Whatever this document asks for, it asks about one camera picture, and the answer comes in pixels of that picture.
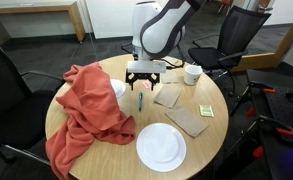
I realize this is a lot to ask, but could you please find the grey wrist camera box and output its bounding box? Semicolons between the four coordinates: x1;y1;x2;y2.
127;60;167;74

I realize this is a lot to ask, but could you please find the red fleece cloth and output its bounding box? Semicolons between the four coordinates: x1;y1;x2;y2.
45;61;137;180

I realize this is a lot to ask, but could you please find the orange background chair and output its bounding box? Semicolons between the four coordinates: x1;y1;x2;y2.
216;0;235;15

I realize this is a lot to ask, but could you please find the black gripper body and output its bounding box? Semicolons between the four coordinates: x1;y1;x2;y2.
128;68;159;81

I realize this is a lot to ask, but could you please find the large white plate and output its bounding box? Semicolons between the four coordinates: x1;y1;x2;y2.
135;122;187;173

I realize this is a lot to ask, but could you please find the yellow-green packet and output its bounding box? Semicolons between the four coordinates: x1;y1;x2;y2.
198;104;215;118

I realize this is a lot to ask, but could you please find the small white plate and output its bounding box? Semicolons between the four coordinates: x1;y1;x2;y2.
109;78;127;100

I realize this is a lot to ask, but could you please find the black orange bar clamp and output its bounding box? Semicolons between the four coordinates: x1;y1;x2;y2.
225;114;293;159
230;81;277;119

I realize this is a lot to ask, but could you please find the black robot mounting board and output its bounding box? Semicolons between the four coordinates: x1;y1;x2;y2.
245;69;293;180

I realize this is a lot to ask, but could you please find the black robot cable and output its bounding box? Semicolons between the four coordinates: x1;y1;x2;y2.
160;45;186;70

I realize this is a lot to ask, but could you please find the green pen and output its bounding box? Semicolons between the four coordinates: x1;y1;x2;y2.
138;91;144;113

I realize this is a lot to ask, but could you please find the wooden door frame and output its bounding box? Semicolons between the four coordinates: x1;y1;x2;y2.
231;13;293;73

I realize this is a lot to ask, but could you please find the white mug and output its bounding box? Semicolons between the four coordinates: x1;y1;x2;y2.
183;64;204;87

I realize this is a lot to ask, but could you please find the wooden bench table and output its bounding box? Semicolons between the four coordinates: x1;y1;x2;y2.
0;0;87;44

